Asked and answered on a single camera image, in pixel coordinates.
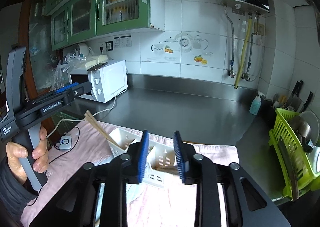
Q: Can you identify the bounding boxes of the dark wooden chopstick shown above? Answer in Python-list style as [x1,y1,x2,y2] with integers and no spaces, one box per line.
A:
[153,166,178,175]

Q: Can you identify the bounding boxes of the black sleeved forearm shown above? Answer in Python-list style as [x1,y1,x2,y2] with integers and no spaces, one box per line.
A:
[1,157,38,226]

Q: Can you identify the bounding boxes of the person's left hand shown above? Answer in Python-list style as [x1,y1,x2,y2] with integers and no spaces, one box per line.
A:
[5,126,49,185]

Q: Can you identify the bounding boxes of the white plastic utensil holder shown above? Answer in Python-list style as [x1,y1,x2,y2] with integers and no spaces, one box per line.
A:
[107,127,181,188]

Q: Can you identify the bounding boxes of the clear plastic bag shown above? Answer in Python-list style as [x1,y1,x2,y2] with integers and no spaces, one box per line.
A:
[50,54,93,91]

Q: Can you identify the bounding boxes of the white electric kettle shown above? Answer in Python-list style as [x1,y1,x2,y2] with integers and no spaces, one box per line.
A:
[71,43,93,61]

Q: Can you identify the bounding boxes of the white microwave oven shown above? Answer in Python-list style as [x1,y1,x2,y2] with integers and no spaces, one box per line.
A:
[68,60,128,103]

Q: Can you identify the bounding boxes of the white timer device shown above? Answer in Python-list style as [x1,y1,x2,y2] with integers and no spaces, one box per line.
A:
[59,135,72,151]

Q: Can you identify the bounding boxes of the pink and blue towel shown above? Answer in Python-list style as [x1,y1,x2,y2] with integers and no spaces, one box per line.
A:
[19,119,241,227]

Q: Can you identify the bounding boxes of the soap dispenser bottle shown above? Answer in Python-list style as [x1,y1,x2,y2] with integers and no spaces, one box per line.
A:
[249,91,265,115]

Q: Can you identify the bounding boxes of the green dish rack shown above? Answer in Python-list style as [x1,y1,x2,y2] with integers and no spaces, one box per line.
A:
[268,108,319,200]

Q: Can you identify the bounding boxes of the white power cable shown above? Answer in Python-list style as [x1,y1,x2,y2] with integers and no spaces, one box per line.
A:
[46,89,128,140]

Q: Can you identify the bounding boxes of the green wall cabinet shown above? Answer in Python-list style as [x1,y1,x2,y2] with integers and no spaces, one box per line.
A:
[46,0,165,50]

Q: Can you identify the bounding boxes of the yellow gas hose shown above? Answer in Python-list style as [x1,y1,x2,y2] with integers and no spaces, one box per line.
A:
[233,16,253,90]

